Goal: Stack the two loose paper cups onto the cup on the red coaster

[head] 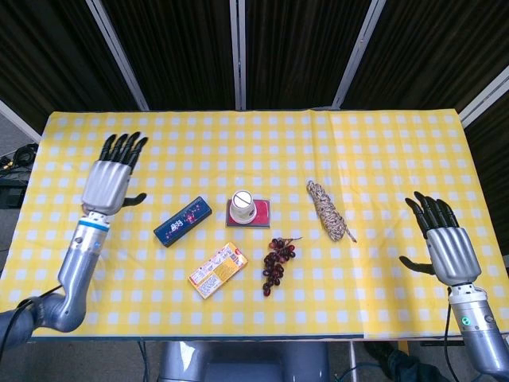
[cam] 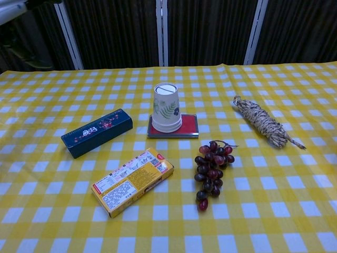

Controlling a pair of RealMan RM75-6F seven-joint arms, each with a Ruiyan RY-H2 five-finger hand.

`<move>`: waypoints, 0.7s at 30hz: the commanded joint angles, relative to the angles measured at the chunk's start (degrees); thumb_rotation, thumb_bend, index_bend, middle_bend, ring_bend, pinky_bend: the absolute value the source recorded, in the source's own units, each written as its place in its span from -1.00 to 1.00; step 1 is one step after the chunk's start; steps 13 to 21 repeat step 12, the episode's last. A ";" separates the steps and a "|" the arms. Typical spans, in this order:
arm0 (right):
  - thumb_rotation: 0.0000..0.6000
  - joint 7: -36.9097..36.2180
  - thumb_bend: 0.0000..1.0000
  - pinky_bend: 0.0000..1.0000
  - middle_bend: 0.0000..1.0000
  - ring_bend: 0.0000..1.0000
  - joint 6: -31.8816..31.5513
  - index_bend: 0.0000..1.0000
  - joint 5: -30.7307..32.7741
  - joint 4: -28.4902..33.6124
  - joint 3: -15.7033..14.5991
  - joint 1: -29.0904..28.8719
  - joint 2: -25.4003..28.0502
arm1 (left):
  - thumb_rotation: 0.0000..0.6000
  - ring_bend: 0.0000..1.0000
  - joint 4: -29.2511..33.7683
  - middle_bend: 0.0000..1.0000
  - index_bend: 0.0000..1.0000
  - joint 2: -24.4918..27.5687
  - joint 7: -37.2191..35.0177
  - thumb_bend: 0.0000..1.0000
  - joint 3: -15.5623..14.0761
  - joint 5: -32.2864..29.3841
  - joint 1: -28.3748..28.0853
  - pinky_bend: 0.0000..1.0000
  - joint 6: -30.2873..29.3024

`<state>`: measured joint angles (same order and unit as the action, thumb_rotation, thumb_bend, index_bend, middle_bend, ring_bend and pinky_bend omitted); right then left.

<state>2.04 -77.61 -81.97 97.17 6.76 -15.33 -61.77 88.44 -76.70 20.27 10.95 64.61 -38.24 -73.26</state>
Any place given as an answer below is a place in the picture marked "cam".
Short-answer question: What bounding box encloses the white paper cup flower print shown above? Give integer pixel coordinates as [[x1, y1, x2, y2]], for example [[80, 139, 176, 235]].
[[152, 123, 183, 131]]

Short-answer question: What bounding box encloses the paper cup with lined base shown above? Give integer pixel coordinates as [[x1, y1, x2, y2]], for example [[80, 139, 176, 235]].
[[153, 83, 182, 127]]

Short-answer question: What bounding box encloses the yellow printed food box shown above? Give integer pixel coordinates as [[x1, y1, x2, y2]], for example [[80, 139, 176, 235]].
[[91, 147, 175, 219]]

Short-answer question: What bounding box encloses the dark blue floral box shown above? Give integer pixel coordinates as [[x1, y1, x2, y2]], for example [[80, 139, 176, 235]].
[[61, 108, 133, 159]]

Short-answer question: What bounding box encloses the red stamp pad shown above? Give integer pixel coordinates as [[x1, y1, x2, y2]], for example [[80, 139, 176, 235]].
[[146, 113, 200, 139]]

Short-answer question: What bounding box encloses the dark red grape bunch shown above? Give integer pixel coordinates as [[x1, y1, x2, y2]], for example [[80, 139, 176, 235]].
[[194, 140, 239, 212]]

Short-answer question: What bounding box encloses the dark corrugated partition panel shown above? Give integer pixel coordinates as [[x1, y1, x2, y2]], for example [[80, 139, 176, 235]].
[[254, 0, 337, 65], [0, 0, 77, 73], [167, 0, 257, 66], [64, 0, 160, 71]]

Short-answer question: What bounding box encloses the yellow white checkered tablecloth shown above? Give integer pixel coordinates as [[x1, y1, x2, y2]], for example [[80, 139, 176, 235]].
[[0, 61, 337, 253]]

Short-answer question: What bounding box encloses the white partition post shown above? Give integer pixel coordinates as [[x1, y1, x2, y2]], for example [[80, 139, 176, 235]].
[[243, 0, 269, 65], [156, 0, 169, 67], [52, 0, 84, 71]]

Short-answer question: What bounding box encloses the coiled beige speckled rope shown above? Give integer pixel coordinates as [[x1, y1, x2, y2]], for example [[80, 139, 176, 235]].
[[232, 95, 307, 150]]

